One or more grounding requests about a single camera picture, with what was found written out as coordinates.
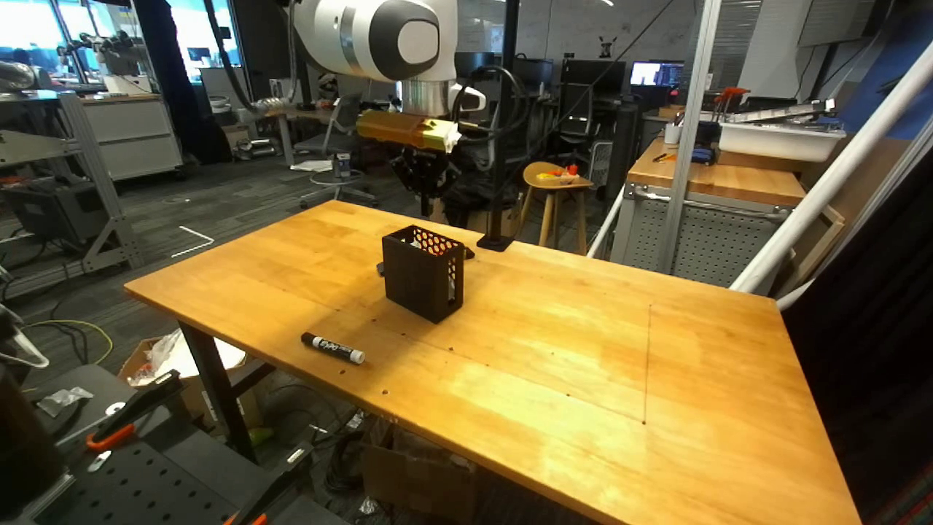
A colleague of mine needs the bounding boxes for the grey metal shelf rack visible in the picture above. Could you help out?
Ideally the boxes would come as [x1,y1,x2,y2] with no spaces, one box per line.
[0,85,141,294]

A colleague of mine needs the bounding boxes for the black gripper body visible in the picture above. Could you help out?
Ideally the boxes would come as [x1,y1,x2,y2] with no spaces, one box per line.
[392,147,460,199]

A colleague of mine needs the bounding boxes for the black marker pen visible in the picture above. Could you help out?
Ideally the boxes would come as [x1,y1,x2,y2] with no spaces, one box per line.
[297,329,372,370]

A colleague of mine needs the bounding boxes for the tan wrist camera mount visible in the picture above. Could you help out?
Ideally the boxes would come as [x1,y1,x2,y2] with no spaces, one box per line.
[353,109,466,158]

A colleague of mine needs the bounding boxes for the black perforated box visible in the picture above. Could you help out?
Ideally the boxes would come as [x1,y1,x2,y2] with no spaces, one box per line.
[376,221,482,326]

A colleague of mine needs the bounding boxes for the computer monitor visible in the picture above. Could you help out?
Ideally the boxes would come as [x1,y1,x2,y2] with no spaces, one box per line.
[628,58,688,94]

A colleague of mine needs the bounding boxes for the black perforated plate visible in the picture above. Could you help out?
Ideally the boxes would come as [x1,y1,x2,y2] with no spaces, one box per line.
[36,440,249,525]

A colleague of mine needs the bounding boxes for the black pole stand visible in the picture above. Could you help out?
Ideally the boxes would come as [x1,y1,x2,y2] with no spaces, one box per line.
[472,0,526,255]

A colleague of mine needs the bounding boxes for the large cardboard box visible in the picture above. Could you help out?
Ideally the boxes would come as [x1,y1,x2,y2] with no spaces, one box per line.
[357,437,482,525]

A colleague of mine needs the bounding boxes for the white tray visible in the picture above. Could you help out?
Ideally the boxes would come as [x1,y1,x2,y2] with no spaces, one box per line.
[716,115,853,166]

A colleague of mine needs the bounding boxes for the clear plastic bag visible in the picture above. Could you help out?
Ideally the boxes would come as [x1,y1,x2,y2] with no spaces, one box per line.
[116,326,249,387]

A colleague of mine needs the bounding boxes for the orange handled pliers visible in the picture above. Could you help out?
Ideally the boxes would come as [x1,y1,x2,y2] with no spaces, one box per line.
[83,370,183,459]

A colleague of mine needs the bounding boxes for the white upright pole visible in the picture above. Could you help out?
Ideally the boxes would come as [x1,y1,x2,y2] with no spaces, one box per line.
[660,0,729,276]

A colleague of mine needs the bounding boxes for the white slanted pole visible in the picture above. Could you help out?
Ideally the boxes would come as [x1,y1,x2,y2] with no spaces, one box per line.
[727,42,933,297]

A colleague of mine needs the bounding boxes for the round wooden stool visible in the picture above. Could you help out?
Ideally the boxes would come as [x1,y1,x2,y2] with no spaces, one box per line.
[520,158,599,250]

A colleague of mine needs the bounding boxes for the white cabinet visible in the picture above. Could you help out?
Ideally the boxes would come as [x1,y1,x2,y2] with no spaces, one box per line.
[80,91,188,183]

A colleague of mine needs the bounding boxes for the wooden top workbench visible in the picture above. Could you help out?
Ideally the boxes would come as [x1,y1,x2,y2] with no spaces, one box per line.
[606,132,810,292]

